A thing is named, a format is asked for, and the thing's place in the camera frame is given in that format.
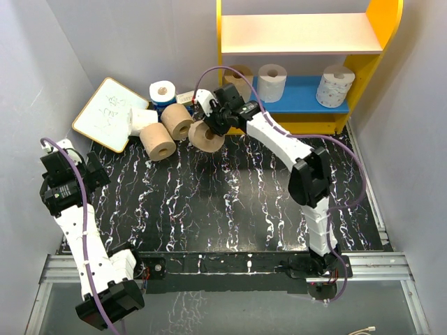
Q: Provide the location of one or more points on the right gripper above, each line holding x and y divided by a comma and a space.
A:
209, 121

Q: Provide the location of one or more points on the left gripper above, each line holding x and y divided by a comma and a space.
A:
97, 179

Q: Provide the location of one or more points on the brown roll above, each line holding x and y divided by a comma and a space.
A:
157, 142
177, 120
201, 137
242, 80

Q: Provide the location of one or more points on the brown roll front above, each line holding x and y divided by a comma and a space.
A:
242, 80

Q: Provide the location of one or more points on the white dotted paper roll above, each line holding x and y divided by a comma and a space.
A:
335, 83

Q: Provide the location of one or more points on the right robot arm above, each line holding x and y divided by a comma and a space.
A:
309, 183

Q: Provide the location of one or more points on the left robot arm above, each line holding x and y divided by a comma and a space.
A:
109, 291

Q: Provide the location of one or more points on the yellow shelf unit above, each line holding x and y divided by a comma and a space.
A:
362, 38

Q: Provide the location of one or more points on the small beige carton box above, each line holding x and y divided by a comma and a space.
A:
185, 99

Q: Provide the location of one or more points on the blue box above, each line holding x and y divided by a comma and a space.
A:
161, 106

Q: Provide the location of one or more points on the white roll on blue box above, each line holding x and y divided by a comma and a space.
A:
162, 91

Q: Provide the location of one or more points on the white roll lying sideways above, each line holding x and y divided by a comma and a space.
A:
140, 119

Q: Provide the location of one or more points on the small whiteboard wooden frame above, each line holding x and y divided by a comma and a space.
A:
106, 117

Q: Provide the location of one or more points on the aluminium rail frame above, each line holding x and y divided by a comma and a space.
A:
224, 248

